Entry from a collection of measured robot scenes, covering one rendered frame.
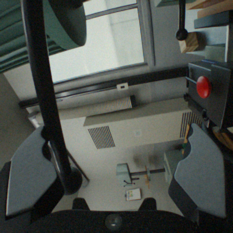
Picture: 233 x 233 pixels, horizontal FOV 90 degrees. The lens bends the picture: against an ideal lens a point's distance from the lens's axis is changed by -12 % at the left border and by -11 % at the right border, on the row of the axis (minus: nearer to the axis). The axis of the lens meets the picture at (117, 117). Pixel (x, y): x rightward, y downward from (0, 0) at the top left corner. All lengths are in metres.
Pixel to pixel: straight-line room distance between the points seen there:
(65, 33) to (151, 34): 1.42
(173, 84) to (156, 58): 0.42
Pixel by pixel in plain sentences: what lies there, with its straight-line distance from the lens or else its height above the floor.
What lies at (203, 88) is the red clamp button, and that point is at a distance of 0.20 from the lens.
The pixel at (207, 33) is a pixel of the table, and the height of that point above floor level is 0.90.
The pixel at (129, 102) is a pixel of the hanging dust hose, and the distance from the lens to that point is 1.61.
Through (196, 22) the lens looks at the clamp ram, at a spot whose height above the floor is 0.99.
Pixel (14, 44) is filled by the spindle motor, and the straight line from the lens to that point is 0.23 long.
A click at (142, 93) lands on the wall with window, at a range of 1.77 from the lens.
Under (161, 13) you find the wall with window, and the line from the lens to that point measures 1.61.
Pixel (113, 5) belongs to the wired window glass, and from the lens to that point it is 1.63.
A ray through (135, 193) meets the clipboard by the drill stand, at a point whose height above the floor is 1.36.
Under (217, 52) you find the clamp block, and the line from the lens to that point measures 0.29.
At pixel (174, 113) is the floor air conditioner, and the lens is 1.69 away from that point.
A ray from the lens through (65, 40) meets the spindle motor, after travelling 0.21.
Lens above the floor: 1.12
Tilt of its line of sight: 8 degrees up
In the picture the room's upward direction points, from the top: 99 degrees counter-clockwise
